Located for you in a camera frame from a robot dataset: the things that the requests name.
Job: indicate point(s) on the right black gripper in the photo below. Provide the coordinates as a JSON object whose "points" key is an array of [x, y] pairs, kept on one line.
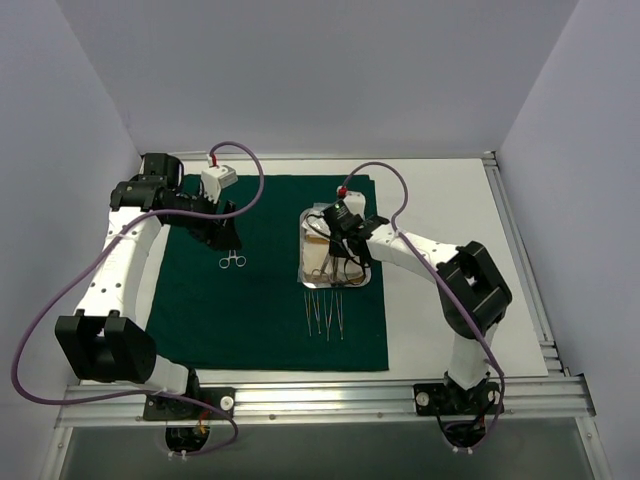
{"points": [[347, 240]]}

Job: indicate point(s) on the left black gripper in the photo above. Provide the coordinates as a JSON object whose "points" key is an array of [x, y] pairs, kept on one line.
{"points": [[215, 226]]}

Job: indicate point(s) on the silver instrument tray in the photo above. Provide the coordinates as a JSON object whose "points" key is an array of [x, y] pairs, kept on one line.
{"points": [[314, 240]]}

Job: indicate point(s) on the green surgical cloth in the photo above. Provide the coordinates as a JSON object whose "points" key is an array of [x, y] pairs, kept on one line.
{"points": [[253, 318]]}

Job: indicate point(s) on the curved pointed silver tweezers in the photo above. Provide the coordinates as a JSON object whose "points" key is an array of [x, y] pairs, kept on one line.
{"points": [[317, 310]]}

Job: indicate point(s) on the silver scissors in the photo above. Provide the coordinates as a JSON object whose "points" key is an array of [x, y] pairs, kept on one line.
{"points": [[319, 269]]}

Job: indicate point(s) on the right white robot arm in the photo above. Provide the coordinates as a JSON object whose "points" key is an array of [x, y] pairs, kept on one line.
{"points": [[473, 293]]}

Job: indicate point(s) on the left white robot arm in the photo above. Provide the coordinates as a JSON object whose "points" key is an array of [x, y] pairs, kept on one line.
{"points": [[102, 340]]}

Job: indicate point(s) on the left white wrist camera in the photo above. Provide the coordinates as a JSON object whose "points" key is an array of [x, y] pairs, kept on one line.
{"points": [[215, 179]]}

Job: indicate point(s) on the aluminium right side rail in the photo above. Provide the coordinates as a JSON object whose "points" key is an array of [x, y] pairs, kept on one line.
{"points": [[531, 292]]}

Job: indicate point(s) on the aluminium rail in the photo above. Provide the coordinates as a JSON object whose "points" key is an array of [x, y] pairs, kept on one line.
{"points": [[351, 402], [531, 292]]}

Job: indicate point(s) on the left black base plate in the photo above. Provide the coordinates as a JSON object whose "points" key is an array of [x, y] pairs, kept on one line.
{"points": [[214, 403]]}

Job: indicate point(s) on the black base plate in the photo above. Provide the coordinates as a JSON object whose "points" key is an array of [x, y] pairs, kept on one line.
{"points": [[214, 403], [446, 398]]}

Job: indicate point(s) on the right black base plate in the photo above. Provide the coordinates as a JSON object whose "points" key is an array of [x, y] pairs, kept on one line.
{"points": [[446, 398]]}

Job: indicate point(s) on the aluminium front rail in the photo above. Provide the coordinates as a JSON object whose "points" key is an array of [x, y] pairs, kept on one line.
{"points": [[351, 402]]}

